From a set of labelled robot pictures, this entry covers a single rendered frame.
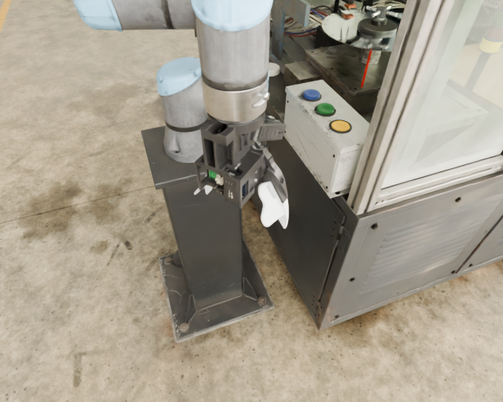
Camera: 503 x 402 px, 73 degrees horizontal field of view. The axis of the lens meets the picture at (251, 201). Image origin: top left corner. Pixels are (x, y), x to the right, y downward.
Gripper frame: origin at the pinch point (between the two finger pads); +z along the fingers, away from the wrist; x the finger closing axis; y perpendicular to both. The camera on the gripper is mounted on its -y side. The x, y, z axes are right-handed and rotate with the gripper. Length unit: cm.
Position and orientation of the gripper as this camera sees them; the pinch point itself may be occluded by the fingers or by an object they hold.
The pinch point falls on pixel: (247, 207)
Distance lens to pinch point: 57.3
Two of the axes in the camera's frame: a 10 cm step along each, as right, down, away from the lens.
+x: 8.6, 3.7, -3.5
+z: 0.0, 6.9, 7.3
